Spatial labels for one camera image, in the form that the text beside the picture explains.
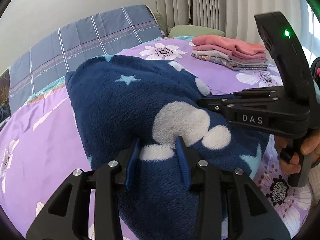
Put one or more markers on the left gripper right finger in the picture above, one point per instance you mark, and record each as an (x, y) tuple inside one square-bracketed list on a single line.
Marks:
[(230, 196)]

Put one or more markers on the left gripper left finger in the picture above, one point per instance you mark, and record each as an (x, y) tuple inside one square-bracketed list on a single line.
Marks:
[(65, 215)]

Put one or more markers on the navy fleece star garment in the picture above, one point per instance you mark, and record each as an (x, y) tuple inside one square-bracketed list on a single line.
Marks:
[(120, 99)]

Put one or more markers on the person's right hand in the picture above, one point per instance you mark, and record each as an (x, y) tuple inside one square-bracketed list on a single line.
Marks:
[(309, 145)]

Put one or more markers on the purple floral bed sheet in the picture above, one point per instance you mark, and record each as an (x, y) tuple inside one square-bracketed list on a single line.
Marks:
[(41, 145)]

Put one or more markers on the folded blue patterned garment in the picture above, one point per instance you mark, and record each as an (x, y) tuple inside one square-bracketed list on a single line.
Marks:
[(230, 64)]

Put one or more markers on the folded coral pink garment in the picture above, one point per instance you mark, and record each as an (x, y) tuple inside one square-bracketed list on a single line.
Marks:
[(230, 46)]

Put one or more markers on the folded grey white garment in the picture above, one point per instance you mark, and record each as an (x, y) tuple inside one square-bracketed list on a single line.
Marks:
[(216, 53)]

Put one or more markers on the dark teal crumpled blanket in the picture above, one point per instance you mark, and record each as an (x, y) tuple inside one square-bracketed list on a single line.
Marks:
[(4, 112)]

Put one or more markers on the beige pleated curtain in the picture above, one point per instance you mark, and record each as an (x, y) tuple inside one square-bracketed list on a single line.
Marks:
[(236, 17)]

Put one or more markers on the green pillow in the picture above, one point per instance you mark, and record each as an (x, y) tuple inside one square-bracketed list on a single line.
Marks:
[(184, 30)]

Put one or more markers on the blue plaid quilt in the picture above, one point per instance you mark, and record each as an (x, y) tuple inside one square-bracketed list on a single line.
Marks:
[(105, 33)]

